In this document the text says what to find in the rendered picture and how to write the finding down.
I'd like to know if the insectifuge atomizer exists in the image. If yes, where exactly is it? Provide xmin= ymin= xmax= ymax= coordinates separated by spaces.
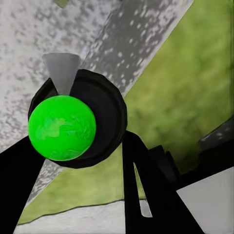
xmin=28 ymin=53 xmax=128 ymax=169

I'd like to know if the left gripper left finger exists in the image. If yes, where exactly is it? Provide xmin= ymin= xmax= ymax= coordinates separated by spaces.
xmin=0 ymin=135 xmax=46 ymax=234

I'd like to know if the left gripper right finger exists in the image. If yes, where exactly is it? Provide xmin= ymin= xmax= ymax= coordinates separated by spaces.
xmin=122 ymin=130 xmax=204 ymax=234

